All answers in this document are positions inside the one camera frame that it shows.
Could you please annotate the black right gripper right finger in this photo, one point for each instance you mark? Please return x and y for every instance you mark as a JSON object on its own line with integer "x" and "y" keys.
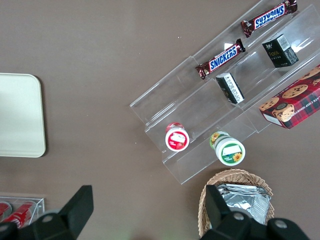
{"x": 217, "y": 207}

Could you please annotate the red plaid cookie box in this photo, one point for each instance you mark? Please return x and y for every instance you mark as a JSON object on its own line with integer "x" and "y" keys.
{"x": 295, "y": 100}

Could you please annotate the cream plastic serving tray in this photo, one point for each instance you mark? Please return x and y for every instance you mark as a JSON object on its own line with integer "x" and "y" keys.
{"x": 20, "y": 115}

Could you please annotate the clear acrylic stepped shelf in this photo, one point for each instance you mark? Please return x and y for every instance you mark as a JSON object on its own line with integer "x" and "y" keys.
{"x": 200, "y": 112}

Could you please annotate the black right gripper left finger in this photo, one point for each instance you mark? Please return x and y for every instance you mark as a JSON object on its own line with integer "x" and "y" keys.
{"x": 80, "y": 207}

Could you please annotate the clear acrylic bottle rack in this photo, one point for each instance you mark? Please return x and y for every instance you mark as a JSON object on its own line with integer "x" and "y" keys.
{"x": 38, "y": 202}

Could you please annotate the red lid yogurt cup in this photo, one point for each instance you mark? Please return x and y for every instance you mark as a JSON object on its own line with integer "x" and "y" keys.
{"x": 177, "y": 138}

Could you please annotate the light tan wicker basket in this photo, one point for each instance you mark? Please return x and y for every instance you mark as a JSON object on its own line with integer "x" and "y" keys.
{"x": 240, "y": 176}

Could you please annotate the small black carton box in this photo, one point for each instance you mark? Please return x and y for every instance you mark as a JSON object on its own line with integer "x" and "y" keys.
{"x": 231, "y": 88}
{"x": 280, "y": 52}

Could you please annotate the stacked aluminium foil containers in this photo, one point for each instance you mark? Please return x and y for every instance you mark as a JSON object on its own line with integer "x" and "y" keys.
{"x": 247, "y": 202}

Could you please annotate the green lid yogurt cup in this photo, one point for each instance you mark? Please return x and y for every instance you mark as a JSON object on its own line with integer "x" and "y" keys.
{"x": 230, "y": 151}

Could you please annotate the Snickers chocolate bar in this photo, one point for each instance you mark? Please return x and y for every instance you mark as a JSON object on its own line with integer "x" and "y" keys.
{"x": 222, "y": 58}
{"x": 268, "y": 17}

